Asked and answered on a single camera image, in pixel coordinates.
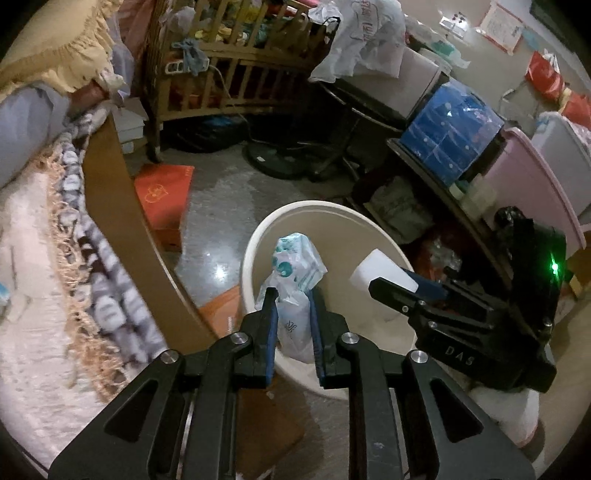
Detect wooden crib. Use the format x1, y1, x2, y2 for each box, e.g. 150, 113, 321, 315
143, 0, 342, 162

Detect dark bag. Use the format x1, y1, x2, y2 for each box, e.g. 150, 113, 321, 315
173, 117, 247, 153

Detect stack of white boxes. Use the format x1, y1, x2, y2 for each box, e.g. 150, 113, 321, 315
113, 97, 148, 155

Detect blue grey cloth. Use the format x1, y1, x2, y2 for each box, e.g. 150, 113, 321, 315
172, 39, 211, 77

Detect person's right hand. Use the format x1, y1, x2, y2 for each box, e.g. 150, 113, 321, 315
468, 385, 541, 449

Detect large white plastic bag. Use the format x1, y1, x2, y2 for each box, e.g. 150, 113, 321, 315
308, 0, 407, 84

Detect white foam block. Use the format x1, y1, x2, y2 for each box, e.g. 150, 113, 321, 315
349, 249, 419, 301

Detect dark low shelf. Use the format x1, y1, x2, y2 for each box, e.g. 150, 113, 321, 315
385, 138, 513, 287

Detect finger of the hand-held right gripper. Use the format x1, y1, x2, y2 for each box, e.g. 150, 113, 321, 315
398, 265, 509, 308
368, 276, 444, 324

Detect flat orange box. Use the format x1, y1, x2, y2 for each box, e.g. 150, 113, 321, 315
198, 286, 243, 337

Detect yellow frilled pillow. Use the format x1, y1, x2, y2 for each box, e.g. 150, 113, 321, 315
0, 0, 116, 100

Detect white teal plastic packet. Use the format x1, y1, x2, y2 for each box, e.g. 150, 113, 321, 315
255, 233, 328, 363

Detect grey blue pillow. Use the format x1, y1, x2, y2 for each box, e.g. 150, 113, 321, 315
0, 85, 70, 188

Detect black fan base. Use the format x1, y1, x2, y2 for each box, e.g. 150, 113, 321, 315
244, 138, 319, 178

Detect orange gift box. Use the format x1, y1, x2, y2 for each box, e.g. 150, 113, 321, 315
134, 164, 195, 252

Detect grey cloth bag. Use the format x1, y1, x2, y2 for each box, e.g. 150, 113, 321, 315
369, 178, 432, 243

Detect red plastic bag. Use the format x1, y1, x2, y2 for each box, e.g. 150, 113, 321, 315
411, 226, 462, 280

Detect black chair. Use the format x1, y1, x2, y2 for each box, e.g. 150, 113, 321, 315
318, 80, 409, 182

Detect white lidded storage box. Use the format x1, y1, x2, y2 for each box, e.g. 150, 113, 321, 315
531, 111, 591, 171

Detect white frilled cloth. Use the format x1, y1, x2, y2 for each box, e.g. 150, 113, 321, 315
95, 71, 132, 104

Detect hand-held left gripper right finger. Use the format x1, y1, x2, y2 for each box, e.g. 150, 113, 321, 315
308, 286, 536, 480

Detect wooden bed frame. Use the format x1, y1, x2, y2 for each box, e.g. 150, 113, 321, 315
83, 111, 220, 352

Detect blue plastic drawer unit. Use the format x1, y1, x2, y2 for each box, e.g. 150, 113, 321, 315
399, 78, 506, 188

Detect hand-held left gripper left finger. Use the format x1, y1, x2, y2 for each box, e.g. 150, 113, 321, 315
48, 287, 280, 480

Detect pink plastic tub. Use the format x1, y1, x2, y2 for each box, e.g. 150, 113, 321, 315
480, 127, 587, 259

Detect beige plastic bin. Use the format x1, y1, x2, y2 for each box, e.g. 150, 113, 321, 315
240, 199, 419, 402

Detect brown cardboard sheet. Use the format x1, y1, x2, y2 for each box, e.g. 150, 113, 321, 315
233, 388, 305, 480

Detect wall calendar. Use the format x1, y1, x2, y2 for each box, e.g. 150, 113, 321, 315
480, 2, 525, 56

